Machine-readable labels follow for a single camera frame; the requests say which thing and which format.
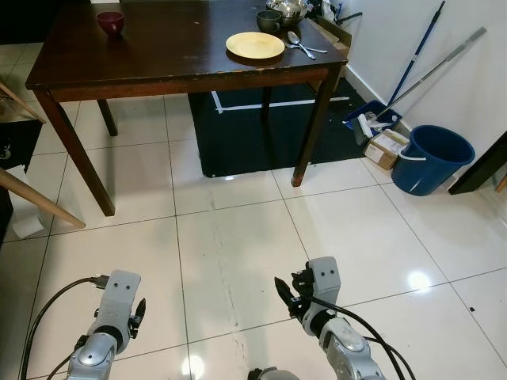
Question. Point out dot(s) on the thin wooden rod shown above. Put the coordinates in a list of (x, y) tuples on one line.
[(22, 101)]

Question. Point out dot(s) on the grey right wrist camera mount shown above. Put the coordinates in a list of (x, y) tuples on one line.
[(323, 277)]

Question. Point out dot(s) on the black floor mat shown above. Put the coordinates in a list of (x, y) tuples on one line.
[(238, 138)]

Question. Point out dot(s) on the yellow plate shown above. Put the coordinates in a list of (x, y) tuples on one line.
[(255, 45)]

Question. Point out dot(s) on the dark furniture panel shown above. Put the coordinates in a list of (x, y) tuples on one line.
[(479, 168)]

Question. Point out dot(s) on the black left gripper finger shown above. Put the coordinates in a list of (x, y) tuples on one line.
[(142, 307)]

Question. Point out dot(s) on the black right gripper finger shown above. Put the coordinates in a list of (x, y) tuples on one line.
[(283, 290)]

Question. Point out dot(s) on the white paper sheet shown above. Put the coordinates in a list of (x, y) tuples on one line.
[(26, 222)]

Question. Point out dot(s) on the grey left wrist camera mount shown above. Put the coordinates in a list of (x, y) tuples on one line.
[(117, 297)]

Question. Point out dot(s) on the grey metal pole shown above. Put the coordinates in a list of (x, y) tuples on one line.
[(440, 65)]

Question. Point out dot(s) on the blue plastic bucket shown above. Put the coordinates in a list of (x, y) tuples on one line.
[(432, 166)]

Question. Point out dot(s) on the white tape line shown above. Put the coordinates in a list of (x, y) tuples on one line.
[(238, 105)]

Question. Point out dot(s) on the small cardboard box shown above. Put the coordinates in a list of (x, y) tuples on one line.
[(386, 149)]

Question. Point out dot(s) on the blue dustpan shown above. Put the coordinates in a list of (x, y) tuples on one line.
[(358, 117)]

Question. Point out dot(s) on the white hand brush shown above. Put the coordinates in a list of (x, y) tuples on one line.
[(366, 127)]

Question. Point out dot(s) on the maroon bowl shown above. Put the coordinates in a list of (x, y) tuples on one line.
[(110, 21)]

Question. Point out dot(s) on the silver spoon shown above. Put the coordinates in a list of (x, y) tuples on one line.
[(294, 37)]

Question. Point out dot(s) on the brown cardboard piece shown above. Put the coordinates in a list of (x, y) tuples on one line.
[(333, 36)]

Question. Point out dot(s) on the dark wooden table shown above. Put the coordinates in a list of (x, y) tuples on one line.
[(158, 47)]

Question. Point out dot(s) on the silver fork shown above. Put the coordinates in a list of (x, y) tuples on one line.
[(314, 51)]

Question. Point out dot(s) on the light wooden rod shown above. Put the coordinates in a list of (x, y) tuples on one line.
[(40, 198)]

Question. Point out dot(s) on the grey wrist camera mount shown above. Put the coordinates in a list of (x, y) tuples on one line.
[(117, 297), (323, 277)]

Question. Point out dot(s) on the silver robot leg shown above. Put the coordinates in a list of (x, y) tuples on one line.
[(268, 374)]

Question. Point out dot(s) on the grey green cup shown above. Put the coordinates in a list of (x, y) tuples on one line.
[(268, 21)]

